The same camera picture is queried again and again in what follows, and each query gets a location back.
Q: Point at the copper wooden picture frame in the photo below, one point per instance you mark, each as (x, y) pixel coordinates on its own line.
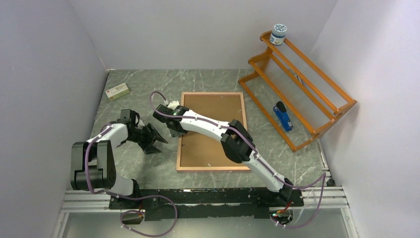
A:
(210, 169)

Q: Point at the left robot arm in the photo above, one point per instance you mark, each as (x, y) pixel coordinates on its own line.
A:
(92, 162)

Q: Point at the small white red box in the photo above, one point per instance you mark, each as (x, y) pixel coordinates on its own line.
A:
(117, 91)

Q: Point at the brown frame backing board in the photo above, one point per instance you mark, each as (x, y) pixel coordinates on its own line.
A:
(203, 151)

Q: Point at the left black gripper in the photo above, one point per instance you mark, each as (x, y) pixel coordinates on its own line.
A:
(152, 136)

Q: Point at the orange wooden rack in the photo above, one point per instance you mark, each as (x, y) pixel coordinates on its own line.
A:
(306, 91)

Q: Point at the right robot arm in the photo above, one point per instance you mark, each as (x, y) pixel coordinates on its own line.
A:
(236, 142)

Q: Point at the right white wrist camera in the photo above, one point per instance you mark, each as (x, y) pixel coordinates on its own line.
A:
(173, 104)

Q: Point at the blue stapler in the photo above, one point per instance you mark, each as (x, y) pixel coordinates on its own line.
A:
(281, 113)

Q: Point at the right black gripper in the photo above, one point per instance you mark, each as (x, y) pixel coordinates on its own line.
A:
(178, 133)

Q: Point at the white blue jar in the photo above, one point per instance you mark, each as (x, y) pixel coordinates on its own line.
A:
(278, 34)

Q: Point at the aluminium extrusion rail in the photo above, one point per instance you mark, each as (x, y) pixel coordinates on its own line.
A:
(329, 197)

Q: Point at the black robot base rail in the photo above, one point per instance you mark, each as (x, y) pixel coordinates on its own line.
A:
(158, 204)

